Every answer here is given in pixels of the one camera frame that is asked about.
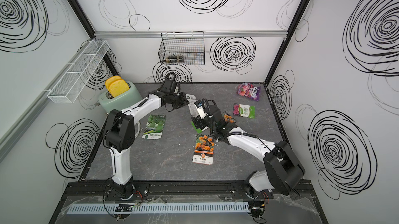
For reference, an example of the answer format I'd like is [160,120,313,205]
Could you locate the small marigold seed packet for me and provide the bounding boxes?
[222,113,236,123]

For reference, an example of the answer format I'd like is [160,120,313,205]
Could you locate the large marigold seed packet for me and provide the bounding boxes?
[192,134,215,165]

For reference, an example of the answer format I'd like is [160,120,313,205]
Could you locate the impatiens pink flower packet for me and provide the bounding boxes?
[233,104,256,119]

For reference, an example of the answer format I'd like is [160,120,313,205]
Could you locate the green vegetable seed packet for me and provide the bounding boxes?
[142,114,166,140]

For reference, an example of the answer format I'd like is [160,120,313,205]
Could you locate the mixed flowers seed packet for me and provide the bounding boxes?
[186,94,199,118]

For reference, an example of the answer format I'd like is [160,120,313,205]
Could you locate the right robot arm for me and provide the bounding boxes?
[194,98,305,198]

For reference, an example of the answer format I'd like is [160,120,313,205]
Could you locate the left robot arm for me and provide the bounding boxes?
[104,79,189,193]

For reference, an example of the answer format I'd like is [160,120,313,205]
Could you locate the dark object in basket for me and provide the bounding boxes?
[165,55,185,64]

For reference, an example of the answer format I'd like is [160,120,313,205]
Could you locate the purple candy bag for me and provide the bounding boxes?
[237,83,261,101]

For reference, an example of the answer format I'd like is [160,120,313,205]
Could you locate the yellow toast slice front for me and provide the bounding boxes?
[109,79,130,98]

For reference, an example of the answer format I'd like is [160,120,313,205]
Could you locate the yellow toast slice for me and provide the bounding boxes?
[109,79,130,98]
[105,75,122,89]

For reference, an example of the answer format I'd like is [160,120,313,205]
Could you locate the yellow toast slice back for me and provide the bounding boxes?
[105,75,122,89]

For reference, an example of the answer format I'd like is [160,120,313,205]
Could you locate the mint green toaster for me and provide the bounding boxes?
[98,81,143,113]

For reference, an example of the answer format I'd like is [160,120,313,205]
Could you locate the black wire wall basket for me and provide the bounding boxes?
[158,37,205,65]

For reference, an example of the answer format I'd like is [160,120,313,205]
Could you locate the white wire shelf basket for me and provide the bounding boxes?
[47,39,110,103]

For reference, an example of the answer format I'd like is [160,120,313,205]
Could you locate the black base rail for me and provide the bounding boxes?
[63,179,314,200]

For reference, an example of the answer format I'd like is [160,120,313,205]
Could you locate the aluminium wall rail back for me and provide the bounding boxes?
[94,30,288,39]

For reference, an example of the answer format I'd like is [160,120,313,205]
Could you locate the aluminium wall rail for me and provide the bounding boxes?
[1,39,93,162]
[94,30,288,39]

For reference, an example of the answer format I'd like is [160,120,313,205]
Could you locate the white slotted cable duct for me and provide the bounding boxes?
[66,202,250,215]

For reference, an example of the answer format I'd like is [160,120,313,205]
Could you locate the aluminium wall rail left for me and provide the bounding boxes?
[1,39,93,162]

